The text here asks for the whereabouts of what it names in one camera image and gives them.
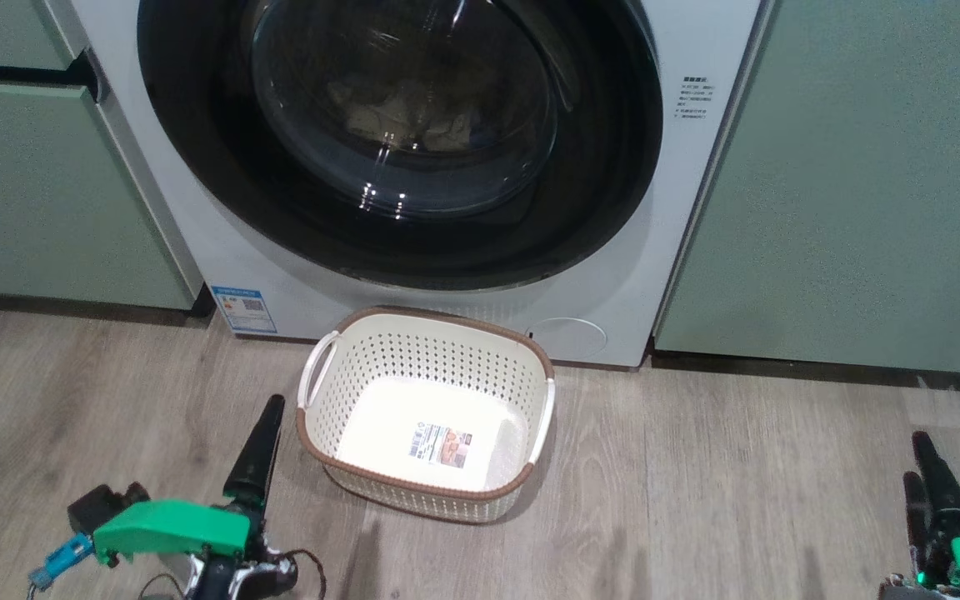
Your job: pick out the cream and blue garment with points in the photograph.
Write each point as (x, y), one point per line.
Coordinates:
(397, 112)

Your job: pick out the small printed label sticker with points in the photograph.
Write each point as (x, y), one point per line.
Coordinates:
(442, 445)

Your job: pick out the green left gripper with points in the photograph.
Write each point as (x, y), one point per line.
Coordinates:
(172, 529)

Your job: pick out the dark cabinet plinth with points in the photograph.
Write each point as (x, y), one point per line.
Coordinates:
(780, 368)
(72, 307)

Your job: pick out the white front-load washing machine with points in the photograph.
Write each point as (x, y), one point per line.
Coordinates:
(613, 250)

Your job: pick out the round black glass washer door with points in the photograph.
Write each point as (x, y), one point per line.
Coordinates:
(197, 150)

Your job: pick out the blue energy label sticker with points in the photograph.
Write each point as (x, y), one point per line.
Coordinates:
(239, 310)

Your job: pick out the green cabinet door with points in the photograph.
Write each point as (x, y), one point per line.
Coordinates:
(38, 192)

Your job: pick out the cream perforated basket brown rim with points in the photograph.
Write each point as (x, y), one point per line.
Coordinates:
(338, 392)

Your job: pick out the large green cabinet panel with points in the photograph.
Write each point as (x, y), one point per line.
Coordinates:
(863, 183)

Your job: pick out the round drain filter cover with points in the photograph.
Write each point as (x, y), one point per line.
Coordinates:
(567, 339)

